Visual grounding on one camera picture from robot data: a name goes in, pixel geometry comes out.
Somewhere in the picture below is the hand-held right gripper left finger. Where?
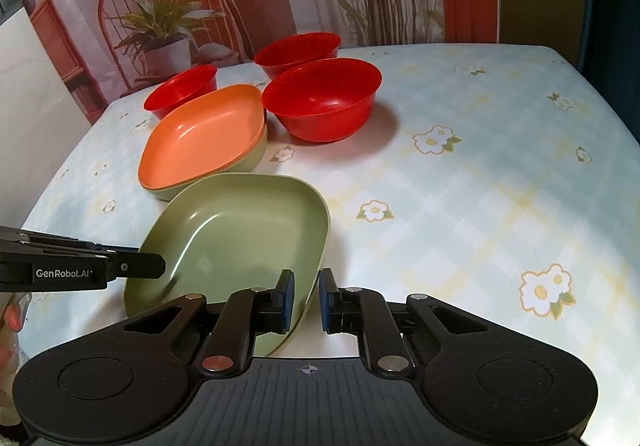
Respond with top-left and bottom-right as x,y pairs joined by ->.
122,269 -> 296,375

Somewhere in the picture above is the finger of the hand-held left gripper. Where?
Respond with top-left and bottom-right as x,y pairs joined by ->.
95,246 -> 167,280

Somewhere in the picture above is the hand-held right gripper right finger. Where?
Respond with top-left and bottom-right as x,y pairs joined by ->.
319,268 -> 495,375

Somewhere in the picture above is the person's left hand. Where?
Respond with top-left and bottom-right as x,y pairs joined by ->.
0,293 -> 32,379

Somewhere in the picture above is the orange plate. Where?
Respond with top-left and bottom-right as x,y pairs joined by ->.
138,84 -> 265,191

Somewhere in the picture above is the pale green plate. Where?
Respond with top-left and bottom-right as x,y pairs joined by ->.
149,119 -> 269,202

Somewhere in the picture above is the small red bowl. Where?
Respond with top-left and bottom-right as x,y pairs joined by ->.
144,65 -> 219,120

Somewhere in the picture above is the floral checked tablecloth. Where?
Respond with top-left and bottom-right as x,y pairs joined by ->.
17,44 -> 640,427

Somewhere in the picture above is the large red bowl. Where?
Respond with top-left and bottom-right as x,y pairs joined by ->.
253,32 -> 342,80
261,58 -> 383,143

